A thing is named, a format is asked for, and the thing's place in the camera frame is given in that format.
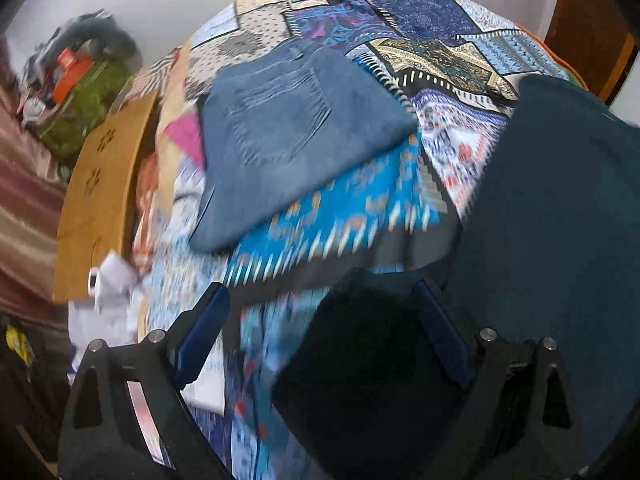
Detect pink cloth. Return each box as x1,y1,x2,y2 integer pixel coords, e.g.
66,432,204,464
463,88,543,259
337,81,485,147
164,112,207,167

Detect folded blue jeans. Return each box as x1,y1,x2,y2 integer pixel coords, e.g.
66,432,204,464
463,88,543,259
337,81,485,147
189,40,422,254

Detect green storage bag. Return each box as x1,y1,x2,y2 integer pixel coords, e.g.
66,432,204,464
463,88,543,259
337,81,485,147
39,57,135,162

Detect dark teal pants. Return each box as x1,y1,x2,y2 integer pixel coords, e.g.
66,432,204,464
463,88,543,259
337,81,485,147
272,75,640,480

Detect orange box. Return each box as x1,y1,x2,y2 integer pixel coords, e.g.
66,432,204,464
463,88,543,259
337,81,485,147
51,49,94,102

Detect striped pink curtain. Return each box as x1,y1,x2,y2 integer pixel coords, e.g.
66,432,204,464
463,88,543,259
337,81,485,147
0,72,73,317

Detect patchwork printed blanket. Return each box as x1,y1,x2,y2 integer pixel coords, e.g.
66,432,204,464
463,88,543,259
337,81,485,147
132,0,592,480

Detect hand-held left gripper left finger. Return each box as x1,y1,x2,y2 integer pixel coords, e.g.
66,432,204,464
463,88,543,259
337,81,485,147
57,282,233,480

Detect black bag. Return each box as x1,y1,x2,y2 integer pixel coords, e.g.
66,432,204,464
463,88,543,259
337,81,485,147
0,310,73,463

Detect wooden lap desk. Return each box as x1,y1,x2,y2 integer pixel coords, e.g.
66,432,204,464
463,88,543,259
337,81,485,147
52,92,162,305

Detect striped cloth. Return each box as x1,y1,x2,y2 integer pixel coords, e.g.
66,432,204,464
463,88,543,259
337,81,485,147
131,47,182,97

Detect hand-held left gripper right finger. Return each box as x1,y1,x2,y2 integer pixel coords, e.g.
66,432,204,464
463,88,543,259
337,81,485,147
412,280,587,480

